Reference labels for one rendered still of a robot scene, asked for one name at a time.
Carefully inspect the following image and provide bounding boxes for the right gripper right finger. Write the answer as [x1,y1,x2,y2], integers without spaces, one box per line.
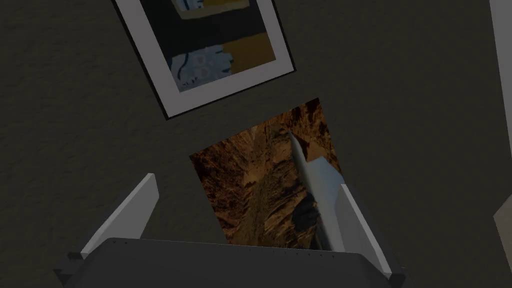
[334,183,393,280]

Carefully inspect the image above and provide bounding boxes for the white framed abstract picture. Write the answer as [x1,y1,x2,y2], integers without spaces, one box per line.
[111,0,297,121]

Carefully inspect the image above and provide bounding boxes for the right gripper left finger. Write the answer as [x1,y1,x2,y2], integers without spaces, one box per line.
[79,172,160,259]

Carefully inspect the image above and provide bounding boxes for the grey knife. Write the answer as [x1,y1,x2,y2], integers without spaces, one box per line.
[287,130,346,253]

